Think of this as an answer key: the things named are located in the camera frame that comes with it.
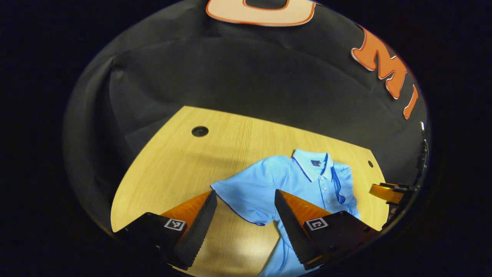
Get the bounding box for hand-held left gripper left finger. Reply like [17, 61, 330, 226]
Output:
[113, 190, 218, 271]

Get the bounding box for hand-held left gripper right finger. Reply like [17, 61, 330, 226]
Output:
[274, 189, 381, 271]

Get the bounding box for light blue polo T-shirt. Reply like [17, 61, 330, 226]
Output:
[210, 149, 362, 277]

